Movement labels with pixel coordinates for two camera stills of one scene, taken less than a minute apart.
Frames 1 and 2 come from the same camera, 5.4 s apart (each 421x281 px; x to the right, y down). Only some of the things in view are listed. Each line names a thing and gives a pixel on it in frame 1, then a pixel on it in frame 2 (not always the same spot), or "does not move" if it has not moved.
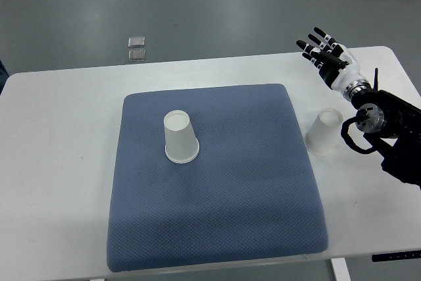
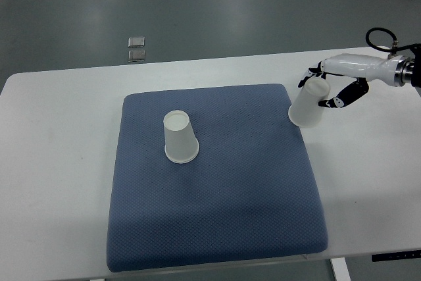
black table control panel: [398, 255] does not move
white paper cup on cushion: [181, 145] does not move
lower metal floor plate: [139, 55] does not move
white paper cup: [320, 138] to [305, 112]
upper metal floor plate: [136, 41] does not move
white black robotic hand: [335, 64] to [396, 71]
